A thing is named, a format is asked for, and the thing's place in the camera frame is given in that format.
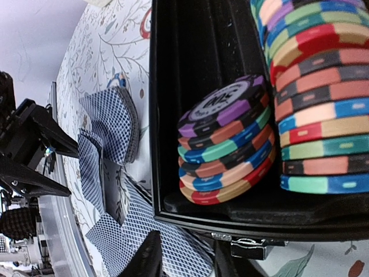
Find front row poker chips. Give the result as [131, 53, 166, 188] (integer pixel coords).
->
[250, 1, 368, 194]

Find red white loose chip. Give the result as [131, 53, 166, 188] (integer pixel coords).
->
[140, 8, 152, 39]

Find grey card deck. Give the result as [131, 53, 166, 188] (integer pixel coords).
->
[79, 86, 140, 166]

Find blue white loose chip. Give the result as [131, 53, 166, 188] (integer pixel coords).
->
[107, 73, 127, 88]

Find purple 500 poker chip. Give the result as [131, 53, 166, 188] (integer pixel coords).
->
[178, 74, 276, 205]

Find single face-down blue card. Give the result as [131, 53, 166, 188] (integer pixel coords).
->
[77, 128, 105, 215]

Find floral white table mat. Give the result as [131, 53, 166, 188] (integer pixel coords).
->
[54, 0, 369, 277]

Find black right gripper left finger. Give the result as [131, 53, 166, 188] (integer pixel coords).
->
[118, 230, 163, 277]

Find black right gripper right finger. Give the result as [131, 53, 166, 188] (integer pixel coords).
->
[214, 241, 274, 276]

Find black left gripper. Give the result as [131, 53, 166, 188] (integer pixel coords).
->
[1, 99, 78, 197]

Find open black poker chip case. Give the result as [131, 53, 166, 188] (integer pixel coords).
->
[149, 1, 368, 259]

